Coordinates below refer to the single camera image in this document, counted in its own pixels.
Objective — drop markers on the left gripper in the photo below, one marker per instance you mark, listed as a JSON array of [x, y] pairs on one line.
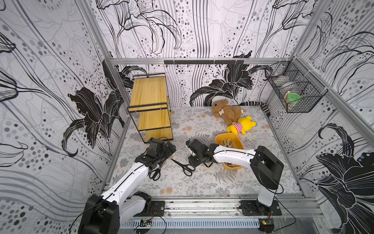
[[169, 152]]

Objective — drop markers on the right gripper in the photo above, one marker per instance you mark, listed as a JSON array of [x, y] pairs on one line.
[[192, 155]]

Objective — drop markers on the beige scissors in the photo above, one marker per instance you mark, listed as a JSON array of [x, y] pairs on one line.
[[226, 143]]

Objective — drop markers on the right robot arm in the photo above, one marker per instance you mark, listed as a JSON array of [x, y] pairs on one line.
[[266, 167]]

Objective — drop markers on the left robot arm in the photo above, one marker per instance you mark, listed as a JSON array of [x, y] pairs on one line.
[[105, 213]]

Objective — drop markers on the long black scissors left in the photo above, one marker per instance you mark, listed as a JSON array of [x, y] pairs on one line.
[[155, 174]]

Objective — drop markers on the orange storage box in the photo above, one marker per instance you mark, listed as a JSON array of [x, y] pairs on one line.
[[236, 145]]

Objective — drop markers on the wooden two-tier shelf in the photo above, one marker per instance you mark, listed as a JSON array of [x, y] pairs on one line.
[[150, 108]]

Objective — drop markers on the brown teddy bear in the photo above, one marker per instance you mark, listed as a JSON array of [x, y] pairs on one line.
[[221, 109]]

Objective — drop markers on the yellow plush toy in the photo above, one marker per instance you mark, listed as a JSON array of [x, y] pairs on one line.
[[241, 126]]

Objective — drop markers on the small circuit board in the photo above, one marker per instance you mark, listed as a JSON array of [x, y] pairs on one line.
[[145, 223]]

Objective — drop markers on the striped plush tail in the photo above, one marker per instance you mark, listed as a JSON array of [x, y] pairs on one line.
[[262, 105]]

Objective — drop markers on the green lidded container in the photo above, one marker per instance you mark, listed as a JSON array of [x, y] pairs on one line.
[[292, 100]]

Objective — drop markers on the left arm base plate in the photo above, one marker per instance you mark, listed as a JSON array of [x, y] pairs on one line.
[[146, 206]]

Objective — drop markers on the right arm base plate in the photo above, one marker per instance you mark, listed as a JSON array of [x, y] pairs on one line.
[[254, 208]]

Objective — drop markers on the white cable duct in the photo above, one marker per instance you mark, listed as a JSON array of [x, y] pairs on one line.
[[189, 223]]

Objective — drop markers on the black wall rail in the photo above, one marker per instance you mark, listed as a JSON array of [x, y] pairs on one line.
[[200, 61]]

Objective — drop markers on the black wire basket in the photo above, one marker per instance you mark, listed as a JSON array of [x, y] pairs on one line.
[[292, 77]]

